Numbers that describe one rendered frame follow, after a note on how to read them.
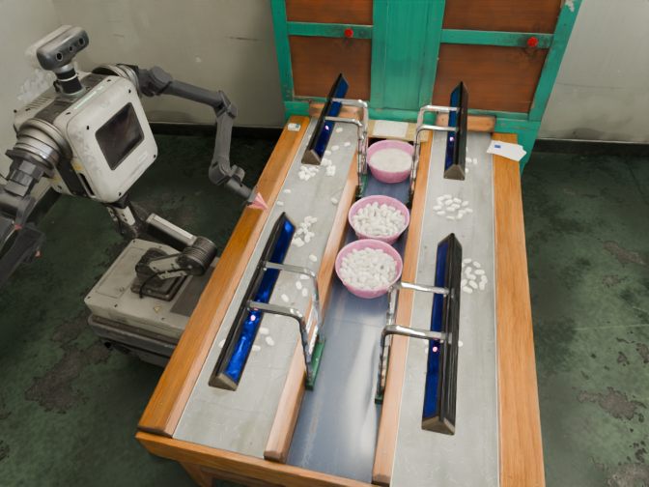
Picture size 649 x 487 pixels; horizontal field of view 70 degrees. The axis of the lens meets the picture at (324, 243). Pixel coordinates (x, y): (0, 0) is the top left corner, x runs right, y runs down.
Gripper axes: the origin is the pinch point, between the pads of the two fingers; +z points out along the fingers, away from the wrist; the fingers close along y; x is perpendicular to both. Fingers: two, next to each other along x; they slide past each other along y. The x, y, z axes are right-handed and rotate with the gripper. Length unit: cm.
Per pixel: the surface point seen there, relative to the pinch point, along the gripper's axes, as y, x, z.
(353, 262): -14.8, -18.8, 38.5
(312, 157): 6.3, -32.8, 0.2
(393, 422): -79, -38, 54
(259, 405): -81, -8, 23
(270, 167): 35.0, 11.2, -3.0
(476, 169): 53, -50, 75
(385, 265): -15, -28, 48
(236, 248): -19.8, 9.7, -1.7
